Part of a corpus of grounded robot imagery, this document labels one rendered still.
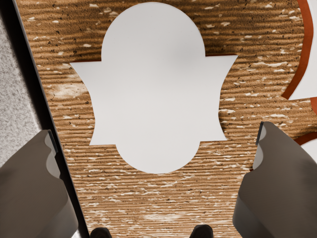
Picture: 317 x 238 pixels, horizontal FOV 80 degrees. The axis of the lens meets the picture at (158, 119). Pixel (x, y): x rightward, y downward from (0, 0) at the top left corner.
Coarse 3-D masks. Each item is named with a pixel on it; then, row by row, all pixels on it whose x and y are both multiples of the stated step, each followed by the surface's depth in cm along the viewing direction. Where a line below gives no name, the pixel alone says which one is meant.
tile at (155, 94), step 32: (128, 32) 13; (160, 32) 13; (192, 32) 13; (96, 64) 14; (128, 64) 14; (160, 64) 14; (192, 64) 14; (224, 64) 14; (96, 96) 15; (128, 96) 15; (160, 96) 15; (192, 96) 15; (96, 128) 16; (128, 128) 16; (160, 128) 16; (192, 128) 16; (128, 160) 18; (160, 160) 18
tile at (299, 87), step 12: (300, 0) 13; (312, 0) 12; (312, 12) 12; (312, 24) 13; (312, 36) 13; (312, 48) 13; (300, 60) 15; (312, 60) 14; (300, 72) 15; (312, 72) 14; (300, 84) 15; (312, 84) 15; (288, 96) 15; (300, 96) 15; (312, 96) 15; (312, 108) 16
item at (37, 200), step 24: (48, 144) 11; (0, 168) 9; (24, 168) 8; (48, 168) 9; (0, 192) 7; (24, 192) 7; (48, 192) 7; (0, 216) 6; (24, 216) 6; (48, 216) 6; (72, 216) 7
